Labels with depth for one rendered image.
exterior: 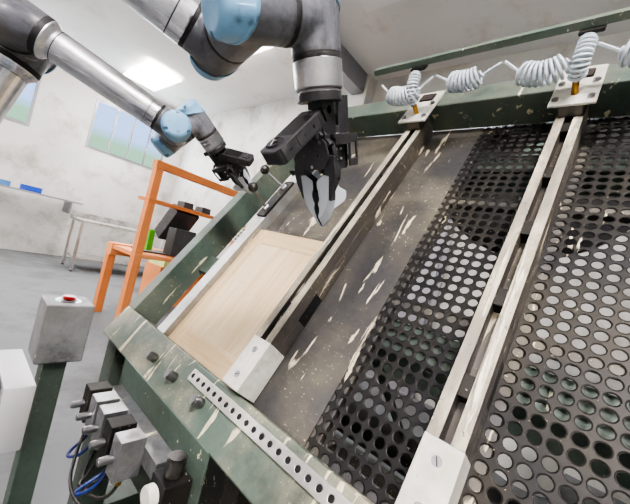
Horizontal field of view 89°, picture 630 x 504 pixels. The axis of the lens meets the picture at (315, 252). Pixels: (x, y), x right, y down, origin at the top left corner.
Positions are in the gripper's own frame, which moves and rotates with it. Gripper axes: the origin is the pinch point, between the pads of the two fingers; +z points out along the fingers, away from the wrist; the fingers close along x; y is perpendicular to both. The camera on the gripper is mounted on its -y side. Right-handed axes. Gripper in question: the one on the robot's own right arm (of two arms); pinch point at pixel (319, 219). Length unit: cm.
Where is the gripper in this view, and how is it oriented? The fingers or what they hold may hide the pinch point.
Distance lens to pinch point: 55.8
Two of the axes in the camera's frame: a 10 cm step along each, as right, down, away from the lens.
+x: -7.4, -1.7, 6.5
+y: 6.7, -3.0, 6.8
